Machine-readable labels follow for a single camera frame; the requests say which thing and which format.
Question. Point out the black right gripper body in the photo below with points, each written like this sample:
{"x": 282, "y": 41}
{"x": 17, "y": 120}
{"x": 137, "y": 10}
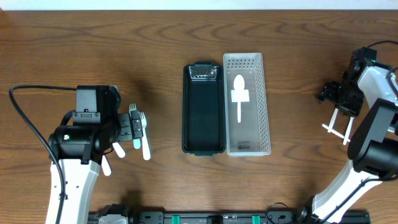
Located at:
{"x": 344, "y": 109}

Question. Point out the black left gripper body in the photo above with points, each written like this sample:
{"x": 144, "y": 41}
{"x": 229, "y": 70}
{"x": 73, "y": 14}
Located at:
{"x": 126, "y": 127}

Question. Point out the mint green plastic fork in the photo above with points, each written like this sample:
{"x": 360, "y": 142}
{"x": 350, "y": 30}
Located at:
{"x": 136, "y": 142}

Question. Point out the white plastic fork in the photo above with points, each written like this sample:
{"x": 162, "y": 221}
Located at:
{"x": 145, "y": 144}
{"x": 119, "y": 150}

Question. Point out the white plastic spoon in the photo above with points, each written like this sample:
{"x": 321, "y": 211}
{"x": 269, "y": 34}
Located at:
{"x": 348, "y": 131}
{"x": 332, "y": 120}
{"x": 106, "y": 168}
{"x": 239, "y": 85}
{"x": 334, "y": 130}

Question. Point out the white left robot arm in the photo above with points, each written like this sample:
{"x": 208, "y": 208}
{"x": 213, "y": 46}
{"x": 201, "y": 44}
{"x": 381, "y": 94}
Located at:
{"x": 79, "y": 145}

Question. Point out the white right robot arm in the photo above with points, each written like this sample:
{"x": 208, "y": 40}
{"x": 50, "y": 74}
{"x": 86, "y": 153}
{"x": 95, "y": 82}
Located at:
{"x": 372, "y": 157}

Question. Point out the dark green plastic basket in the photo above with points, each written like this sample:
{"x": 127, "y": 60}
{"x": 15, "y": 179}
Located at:
{"x": 203, "y": 115}

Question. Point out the clear white plastic basket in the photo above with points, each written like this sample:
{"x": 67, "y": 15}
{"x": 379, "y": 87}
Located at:
{"x": 251, "y": 136}

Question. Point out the white label in basket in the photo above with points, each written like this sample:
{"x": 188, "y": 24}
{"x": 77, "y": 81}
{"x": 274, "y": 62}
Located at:
{"x": 240, "y": 96}

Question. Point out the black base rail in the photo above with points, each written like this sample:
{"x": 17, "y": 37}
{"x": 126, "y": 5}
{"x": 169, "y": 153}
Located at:
{"x": 122, "y": 214}

